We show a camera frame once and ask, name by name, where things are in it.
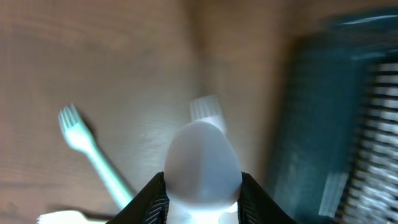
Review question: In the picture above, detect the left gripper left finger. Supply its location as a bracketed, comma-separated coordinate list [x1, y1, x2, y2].
[106, 172, 170, 224]

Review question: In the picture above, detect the mint green plastic fork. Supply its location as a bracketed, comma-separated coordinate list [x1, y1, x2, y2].
[58, 104, 134, 209]

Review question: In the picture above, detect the white utensil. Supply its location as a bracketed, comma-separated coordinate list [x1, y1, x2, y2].
[37, 210, 108, 224]

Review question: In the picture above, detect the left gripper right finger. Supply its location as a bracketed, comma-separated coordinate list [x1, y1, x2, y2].
[238, 172, 297, 224]

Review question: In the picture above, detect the small white spoon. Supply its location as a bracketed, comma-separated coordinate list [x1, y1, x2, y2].
[164, 121, 243, 223]

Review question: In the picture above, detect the white plastic fork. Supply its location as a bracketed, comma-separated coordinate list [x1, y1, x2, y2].
[190, 95, 227, 134]

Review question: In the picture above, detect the black plastic basket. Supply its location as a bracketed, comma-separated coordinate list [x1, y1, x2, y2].
[266, 7, 397, 223]

